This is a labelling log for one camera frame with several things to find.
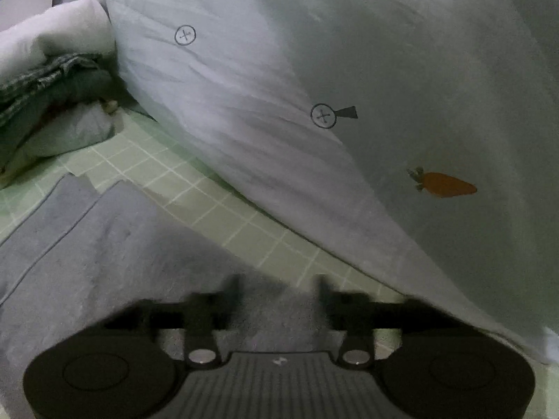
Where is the carrot print quilt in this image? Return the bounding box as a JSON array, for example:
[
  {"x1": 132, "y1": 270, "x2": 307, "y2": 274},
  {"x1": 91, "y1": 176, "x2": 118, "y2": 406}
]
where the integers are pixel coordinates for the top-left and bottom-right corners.
[{"x1": 61, "y1": 0, "x2": 559, "y2": 365}]

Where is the green checked bed mat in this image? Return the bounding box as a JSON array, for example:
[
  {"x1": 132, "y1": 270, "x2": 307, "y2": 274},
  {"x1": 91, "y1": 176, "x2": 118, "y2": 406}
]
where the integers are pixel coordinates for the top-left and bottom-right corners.
[{"x1": 0, "y1": 109, "x2": 559, "y2": 419}]

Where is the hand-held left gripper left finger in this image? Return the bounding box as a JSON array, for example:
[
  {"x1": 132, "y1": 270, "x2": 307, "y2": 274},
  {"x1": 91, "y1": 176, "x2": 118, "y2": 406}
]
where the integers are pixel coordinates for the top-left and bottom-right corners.
[{"x1": 105, "y1": 274, "x2": 242, "y2": 370}]

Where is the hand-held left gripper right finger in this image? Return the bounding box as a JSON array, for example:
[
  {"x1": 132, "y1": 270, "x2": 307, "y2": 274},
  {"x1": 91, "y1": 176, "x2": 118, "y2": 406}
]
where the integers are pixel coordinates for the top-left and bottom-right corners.
[{"x1": 317, "y1": 275, "x2": 455, "y2": 369}]

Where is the light grey-blue folded garment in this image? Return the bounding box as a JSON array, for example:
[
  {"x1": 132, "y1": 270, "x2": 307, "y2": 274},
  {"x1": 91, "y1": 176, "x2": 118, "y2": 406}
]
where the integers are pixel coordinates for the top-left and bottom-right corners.
[{"x1": 0, "y1": 105, "x2": 116, "y2": 175}]

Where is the grey t-shirt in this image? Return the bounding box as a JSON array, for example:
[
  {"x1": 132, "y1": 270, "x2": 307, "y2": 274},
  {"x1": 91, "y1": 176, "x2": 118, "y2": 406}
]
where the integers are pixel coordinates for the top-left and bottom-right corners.
[{"x1": 0, "y1": 175, "x2": 394, "y2": 361}]

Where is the white folded cloth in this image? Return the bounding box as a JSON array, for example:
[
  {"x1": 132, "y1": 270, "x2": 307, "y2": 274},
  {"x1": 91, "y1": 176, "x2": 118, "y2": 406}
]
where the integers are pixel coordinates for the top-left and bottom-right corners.
[{"x1": 0, "y1": 0, "x2": 116, "y2": 86}]

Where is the dark blue-grey folded garment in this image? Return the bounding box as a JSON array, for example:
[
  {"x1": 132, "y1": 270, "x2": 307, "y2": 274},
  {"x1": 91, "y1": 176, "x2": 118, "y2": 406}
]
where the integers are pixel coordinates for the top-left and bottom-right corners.
[{"x1": 26, "y1": 70, "x2": 125, "y2": 114}]

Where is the checked folded garment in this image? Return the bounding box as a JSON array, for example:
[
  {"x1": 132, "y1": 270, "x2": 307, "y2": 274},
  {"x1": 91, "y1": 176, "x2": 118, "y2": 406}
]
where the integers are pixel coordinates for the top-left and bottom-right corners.
[{"x1": 0, "y1": 52, "x2": 106, "y2": 116}]

